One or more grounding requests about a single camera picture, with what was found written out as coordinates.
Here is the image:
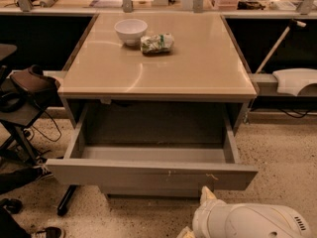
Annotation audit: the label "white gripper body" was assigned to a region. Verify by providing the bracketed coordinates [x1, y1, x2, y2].
[192, 199, 236, 238]

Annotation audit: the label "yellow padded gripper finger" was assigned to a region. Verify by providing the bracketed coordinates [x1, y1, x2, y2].
[200, 186, 217, 204]

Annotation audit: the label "grey top drawer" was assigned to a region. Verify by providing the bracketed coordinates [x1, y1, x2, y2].
[48, 102, 258, 197]

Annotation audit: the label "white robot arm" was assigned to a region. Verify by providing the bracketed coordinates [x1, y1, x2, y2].
[192, 186, 314, 238]

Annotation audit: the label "beige top cabinet table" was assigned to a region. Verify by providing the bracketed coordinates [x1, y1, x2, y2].
[56, 11, 258, 136]

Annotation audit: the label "white plastic device on ledge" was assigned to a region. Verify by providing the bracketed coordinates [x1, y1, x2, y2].
[272, 68, 317, 96]

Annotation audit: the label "green white snack bag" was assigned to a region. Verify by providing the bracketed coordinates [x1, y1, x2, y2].
[141, 33, 174, 54]

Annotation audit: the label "black sneaker lower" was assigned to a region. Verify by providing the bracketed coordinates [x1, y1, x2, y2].
[31, 227, 65, 238]

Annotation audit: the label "black sneaker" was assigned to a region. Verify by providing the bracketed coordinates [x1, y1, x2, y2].
[31, 227, 65, 238]
[34, 159, 55, 180]

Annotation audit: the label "black sneaker upper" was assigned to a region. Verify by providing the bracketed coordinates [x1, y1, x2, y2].
[34, 159, 55, 180]

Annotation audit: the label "white stick with black tip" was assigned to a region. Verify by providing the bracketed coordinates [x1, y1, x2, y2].
[256, 19, 306, 73]

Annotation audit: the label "white ceramic bowl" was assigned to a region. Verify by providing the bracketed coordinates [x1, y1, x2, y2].
[114, 19, 148, 46]

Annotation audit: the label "brown VR headset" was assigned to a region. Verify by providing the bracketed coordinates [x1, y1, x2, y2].
[10, 65, 59, 105]

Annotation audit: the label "black side stand table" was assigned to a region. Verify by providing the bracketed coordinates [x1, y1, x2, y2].
[0, 64, 52, 164]

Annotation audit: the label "black headphones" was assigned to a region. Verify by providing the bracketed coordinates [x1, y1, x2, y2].
[0, 92, 24, 113]

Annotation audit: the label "black cable on floor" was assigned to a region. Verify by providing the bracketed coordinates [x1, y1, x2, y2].
[23, 109, 63, 143]

